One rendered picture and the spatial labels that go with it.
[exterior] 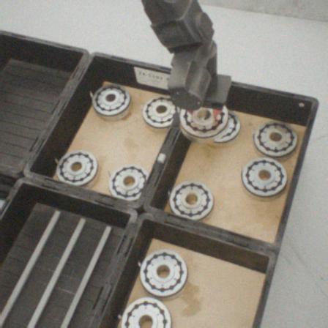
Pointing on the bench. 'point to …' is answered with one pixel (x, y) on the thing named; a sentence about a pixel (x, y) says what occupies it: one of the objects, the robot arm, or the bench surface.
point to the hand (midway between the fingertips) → (203, 112)
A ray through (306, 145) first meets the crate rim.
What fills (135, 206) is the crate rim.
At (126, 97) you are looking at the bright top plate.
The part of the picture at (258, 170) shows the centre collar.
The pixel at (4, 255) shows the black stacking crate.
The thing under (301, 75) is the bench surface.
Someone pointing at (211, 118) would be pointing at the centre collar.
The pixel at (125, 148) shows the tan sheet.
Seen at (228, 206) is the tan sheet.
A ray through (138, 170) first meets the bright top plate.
